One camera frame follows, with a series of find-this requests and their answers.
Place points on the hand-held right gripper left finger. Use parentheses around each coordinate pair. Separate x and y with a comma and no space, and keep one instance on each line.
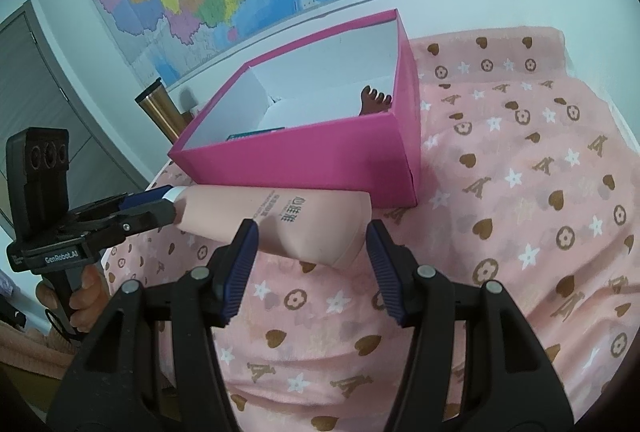
(237,272)

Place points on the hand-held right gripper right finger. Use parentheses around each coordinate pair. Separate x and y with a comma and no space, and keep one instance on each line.
(390,272)

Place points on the blue white medicine box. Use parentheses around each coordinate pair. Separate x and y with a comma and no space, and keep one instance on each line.
(255,133)

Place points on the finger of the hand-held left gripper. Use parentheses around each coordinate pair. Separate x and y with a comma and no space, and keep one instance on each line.
(145,197)
(150,214)

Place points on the large plain pink tube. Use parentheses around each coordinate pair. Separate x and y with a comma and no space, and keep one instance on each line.
(280,222)

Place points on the pink cardboard box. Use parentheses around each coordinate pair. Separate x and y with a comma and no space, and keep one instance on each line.
(310,157)

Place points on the person's left hand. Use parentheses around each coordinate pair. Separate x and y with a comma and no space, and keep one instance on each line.
(90,302)

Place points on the gold metal tumbler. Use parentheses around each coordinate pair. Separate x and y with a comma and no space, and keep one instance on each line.
(160,112)

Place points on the grey door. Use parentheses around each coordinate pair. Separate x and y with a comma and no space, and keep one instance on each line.
(40,77)

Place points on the pink printed cloth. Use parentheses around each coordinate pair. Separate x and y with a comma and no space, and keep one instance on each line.
(500,212)

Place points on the person's left forearm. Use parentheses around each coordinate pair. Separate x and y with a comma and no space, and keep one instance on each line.
(30,347)

